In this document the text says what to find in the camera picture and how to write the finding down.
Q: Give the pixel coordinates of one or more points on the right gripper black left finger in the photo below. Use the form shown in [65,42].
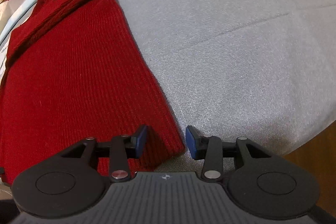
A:
[76,178]

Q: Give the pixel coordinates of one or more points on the grey bed sheet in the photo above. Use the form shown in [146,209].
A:
[263,69]

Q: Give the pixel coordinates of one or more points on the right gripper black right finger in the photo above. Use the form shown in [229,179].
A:
[263,184]

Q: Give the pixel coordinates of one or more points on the red knitted sweater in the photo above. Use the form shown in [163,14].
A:
[74,71]

